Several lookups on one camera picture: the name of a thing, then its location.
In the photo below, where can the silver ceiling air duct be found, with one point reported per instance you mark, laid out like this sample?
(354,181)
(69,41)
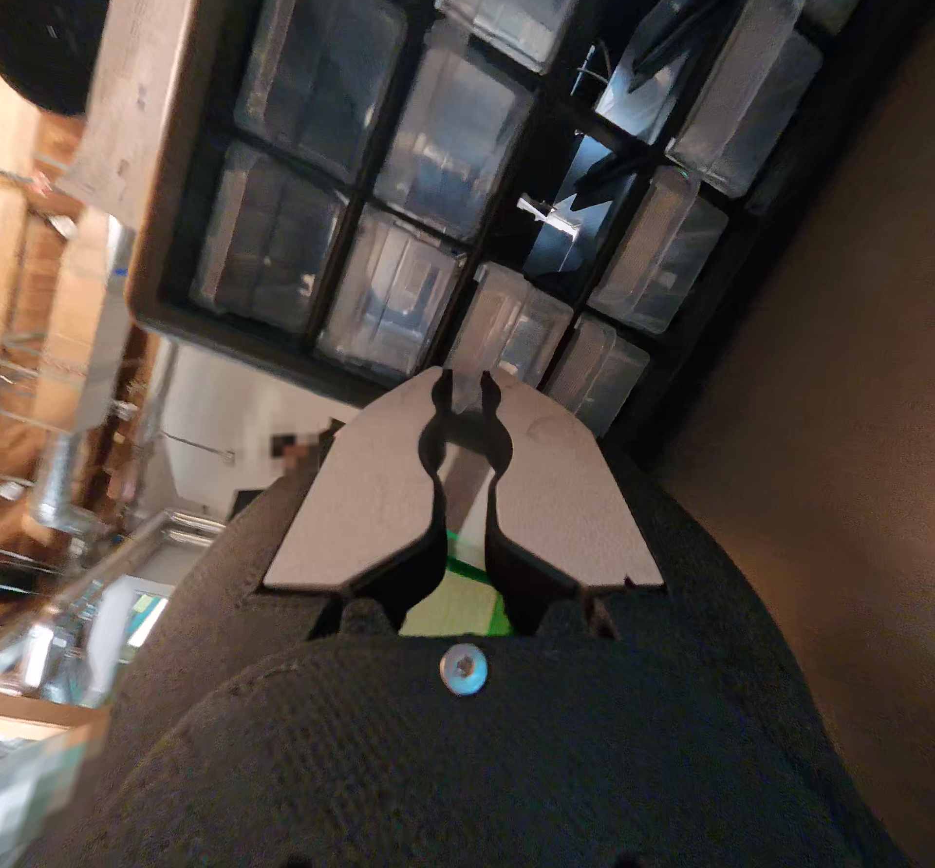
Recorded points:
(66,473)

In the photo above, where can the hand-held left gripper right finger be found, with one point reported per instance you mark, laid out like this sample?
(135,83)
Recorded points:
(570,510)

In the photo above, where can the light grey desk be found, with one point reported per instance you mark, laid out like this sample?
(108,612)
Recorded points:
(803,517)

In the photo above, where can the green plastic bin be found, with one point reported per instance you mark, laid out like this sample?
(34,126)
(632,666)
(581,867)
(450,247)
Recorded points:
(467,567)

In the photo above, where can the grid of clear drawers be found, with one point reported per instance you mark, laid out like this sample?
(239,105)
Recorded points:
(307,64)

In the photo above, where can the black drawer cabinet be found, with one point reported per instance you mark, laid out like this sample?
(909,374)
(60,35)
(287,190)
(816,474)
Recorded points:
(241,345)

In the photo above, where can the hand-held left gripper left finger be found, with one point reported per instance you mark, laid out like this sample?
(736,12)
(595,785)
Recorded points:
(365,503)

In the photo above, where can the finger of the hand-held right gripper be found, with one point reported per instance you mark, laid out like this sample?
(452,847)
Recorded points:
(146,20)
(117,152)

